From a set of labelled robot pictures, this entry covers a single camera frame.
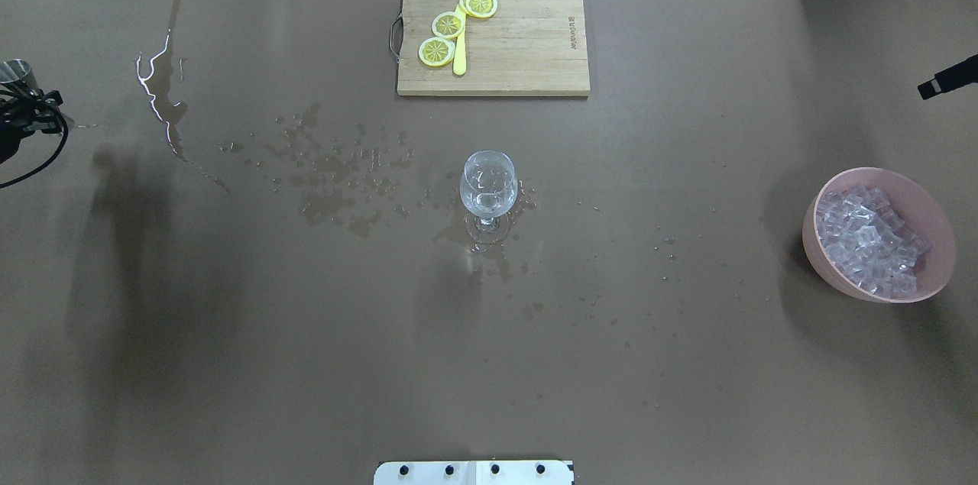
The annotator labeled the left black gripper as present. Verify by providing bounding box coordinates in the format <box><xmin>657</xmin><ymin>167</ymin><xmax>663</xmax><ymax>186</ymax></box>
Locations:
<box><xmin>1</xmin><ymin>89</ymin><xmax>63</xmax><ymax>163</ymax></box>

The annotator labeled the middle lemon slice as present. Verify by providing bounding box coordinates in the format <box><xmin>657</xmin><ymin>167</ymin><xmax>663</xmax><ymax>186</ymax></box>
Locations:
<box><xmin>431</xmin><ymin>11</ymin><xmax>467</xmax><ymax>40</ymax></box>

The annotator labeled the white camera pillar base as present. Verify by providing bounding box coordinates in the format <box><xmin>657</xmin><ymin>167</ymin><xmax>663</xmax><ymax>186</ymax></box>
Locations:
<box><xmin>373</xmin><ymin>460</ymin><xmax>576</xmax><ymax>484</ymax></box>

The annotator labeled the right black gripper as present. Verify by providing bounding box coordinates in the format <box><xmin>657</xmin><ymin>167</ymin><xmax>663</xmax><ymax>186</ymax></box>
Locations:
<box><xmin>918</xmin><ymin>54</ymin><xmax>978</xmax><ymax>101</ymax></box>

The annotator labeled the yellow plastic knife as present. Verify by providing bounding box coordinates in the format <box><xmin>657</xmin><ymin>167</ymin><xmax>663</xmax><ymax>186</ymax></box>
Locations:
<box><xmin>452</xmin><ymin>4</ymin><xmax>468</xmax><ymax>77</ymax></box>

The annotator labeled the pink bowl of ice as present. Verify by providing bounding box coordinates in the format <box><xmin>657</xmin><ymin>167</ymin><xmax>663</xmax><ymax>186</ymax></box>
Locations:
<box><xmin>801</xmin><ymin>167</ymin><xmax>957</xmax><ymax>304</ymax></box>

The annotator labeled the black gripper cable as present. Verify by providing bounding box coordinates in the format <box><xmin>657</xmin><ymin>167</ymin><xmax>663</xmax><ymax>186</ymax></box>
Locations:
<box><xmin>0</xmin><ymin>107</ymin><xmax>70</xmax><ymax>189</ymax></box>

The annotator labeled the steel jigger cup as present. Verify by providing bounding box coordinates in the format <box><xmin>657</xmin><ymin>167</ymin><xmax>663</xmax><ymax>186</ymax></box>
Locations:
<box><xmin>0</xmin><ymin>58</ymin><xmax>37</xmax><ymax>91</ymax></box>

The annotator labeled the wooden cutting board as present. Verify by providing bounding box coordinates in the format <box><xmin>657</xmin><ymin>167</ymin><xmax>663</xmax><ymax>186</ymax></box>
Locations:
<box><xmin>396</xmin><ymin>0</ymin><xmax>591</xmax><ymax>98</ymax></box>

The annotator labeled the far lemon slice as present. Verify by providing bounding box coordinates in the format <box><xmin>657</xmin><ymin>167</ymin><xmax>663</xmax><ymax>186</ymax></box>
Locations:
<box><xmin>458</xmin><ymin>0</ymin><xmax>499</xmax><ymax>19</ymax></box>

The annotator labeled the clear wine glass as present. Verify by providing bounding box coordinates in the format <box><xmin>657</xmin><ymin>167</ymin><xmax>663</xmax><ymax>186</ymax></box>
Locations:
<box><xmin>460</xmin><ymin>150</ymin><xmax>518</xmax><ymax>244</ymax></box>

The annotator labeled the lemon slice near handle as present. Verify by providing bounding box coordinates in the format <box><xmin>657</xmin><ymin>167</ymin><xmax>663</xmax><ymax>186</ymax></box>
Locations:
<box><xmin>418</xmin><ymin>37</ymin><xmax>455</xmax><ymax>67</ymax></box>

